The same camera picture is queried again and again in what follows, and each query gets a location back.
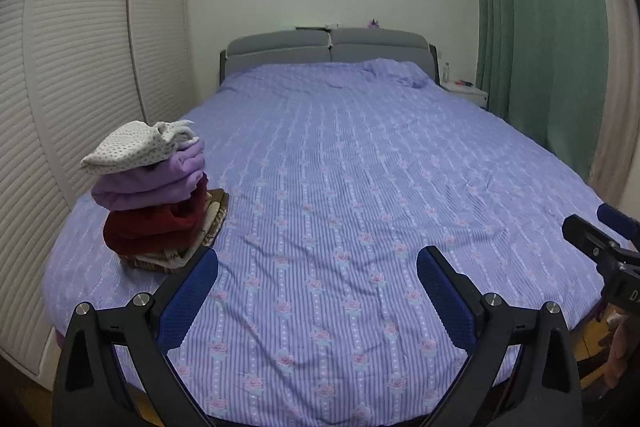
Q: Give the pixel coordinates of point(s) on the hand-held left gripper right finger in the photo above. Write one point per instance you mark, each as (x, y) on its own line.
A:
(445, 297)

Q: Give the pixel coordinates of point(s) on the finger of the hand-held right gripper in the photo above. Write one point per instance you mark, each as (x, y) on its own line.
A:
(587, 239)
(620, 219)

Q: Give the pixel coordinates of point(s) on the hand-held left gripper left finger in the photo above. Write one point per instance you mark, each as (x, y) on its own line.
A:
(187, 297)

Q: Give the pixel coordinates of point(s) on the white polka dot sweater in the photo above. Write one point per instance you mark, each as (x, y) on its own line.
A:
(132, 144)

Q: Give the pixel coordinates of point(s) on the person's right hand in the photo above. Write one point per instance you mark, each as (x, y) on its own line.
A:
(622, 352)

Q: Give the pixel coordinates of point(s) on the red folded garment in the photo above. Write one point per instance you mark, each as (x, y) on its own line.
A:
(150, 227)

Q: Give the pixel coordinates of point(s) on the cream folded garment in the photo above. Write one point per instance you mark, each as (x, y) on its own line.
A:
(212, 214)

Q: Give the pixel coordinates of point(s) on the brown patterned folded garment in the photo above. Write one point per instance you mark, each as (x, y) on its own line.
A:
(220, 202)

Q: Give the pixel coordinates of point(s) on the purple folded garment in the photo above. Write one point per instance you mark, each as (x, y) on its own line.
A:
(155, 184)

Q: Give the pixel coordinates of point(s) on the bed with purple floral bedspread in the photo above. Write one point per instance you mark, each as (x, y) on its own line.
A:
(325, 182)

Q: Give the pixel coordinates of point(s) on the white nightstand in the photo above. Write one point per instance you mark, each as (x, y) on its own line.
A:
(470, 94)

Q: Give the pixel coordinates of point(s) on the green curtain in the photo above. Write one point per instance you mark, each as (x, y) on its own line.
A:
(540, 22)

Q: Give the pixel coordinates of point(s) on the clear plastic bottle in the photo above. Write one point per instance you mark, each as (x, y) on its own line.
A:
(446, 72)

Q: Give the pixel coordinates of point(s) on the grey padded headboard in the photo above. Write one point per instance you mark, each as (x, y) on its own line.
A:
(280, 49)

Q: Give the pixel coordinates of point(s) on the small purple toy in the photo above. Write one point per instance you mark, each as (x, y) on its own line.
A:
(374, 24)

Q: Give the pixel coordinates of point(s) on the dark flat book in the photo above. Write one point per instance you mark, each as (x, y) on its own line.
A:
(310, 28)

